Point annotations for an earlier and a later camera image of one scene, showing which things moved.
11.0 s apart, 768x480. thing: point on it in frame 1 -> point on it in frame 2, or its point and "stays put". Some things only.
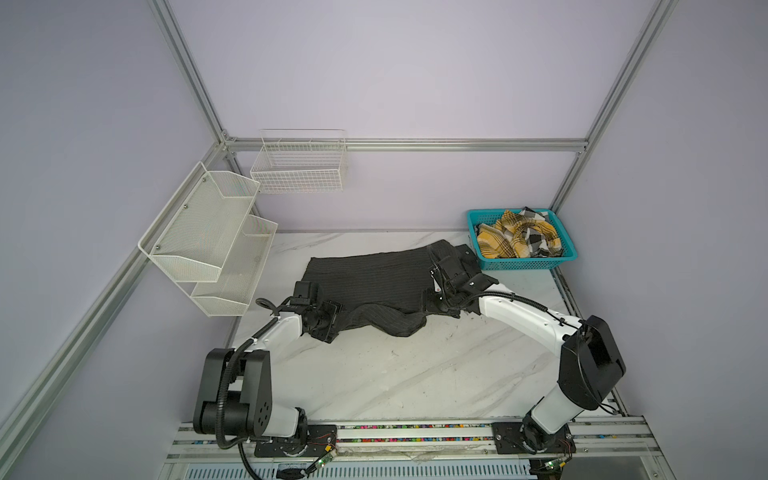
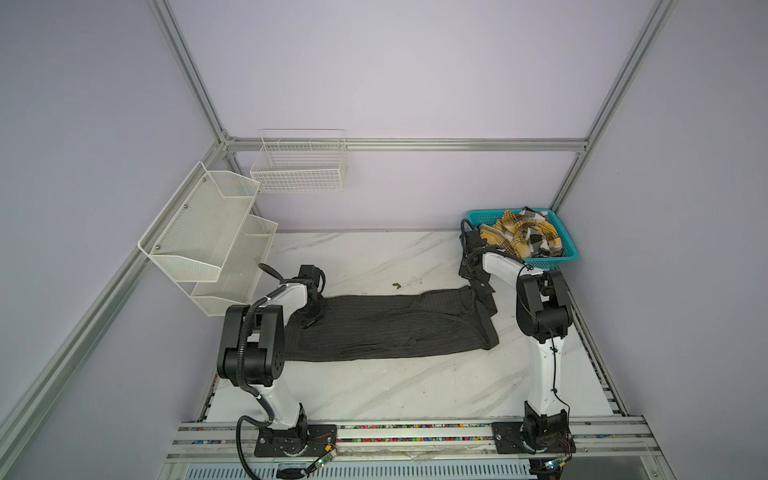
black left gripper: [332, 308] stays put
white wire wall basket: [300, 160] stays put
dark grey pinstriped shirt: [383, 291] -> [392, 325]
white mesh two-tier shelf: [207, 237] stays put
